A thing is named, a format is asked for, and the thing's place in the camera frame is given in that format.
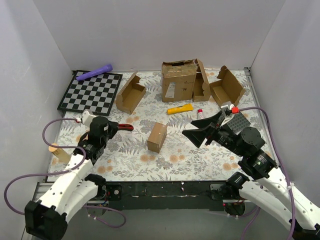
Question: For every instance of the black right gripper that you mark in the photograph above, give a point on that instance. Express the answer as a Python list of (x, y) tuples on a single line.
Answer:
[(212, 132)]

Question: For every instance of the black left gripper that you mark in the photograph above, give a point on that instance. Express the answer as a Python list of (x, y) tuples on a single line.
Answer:
[(113, 127)]

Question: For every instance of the red black utility knife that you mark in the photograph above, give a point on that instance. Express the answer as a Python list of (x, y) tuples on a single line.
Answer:
[(125, 127)]

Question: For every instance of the small cardboard box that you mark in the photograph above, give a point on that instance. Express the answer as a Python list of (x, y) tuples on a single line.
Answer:
[(157, 137)]

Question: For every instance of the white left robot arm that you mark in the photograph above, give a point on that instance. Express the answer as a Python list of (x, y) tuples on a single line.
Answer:
[(48, 218)]

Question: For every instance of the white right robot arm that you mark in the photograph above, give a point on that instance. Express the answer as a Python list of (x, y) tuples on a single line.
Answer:
[(262, 181)]

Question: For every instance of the open cardboard box left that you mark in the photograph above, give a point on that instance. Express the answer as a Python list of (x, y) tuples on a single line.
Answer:
[(130, 95)]

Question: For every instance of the open cardboard box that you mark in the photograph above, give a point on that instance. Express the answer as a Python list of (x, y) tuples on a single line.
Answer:
[(130, 95), (227, 88)]

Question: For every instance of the open cardboard box right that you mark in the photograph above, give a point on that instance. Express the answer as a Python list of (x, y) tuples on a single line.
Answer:
[(227, 88)]

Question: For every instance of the tall taped cardboard box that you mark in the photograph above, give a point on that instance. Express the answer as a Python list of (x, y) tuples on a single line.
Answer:
[(177, 80)]

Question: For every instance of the white red toothpaste tube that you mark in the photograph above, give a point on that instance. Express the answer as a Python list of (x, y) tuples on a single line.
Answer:
[(200, 114)]

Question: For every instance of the yellow toothpaste tube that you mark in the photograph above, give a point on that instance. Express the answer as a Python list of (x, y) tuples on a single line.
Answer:
[(180, 109)]

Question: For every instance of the black white chessboard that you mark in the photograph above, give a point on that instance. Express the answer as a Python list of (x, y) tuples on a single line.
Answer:
[(96, 94)]

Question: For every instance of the grey studded baseplate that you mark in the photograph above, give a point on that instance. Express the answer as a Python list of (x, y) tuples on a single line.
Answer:
[(238, 123)]

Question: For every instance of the floral table mat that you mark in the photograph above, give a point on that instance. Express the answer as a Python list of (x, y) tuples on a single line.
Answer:
[(127, 158)]

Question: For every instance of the wooden cylinder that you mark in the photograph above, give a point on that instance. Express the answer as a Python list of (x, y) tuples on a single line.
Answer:
[(59, 153)]

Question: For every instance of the purple cylinder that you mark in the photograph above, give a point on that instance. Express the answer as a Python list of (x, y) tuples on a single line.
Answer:
[(104, 69)]

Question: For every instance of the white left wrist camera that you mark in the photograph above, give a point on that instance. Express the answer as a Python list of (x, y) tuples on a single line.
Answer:
[(86, 116)]

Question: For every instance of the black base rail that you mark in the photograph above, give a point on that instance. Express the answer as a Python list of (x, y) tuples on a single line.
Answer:
[(172, 195)]

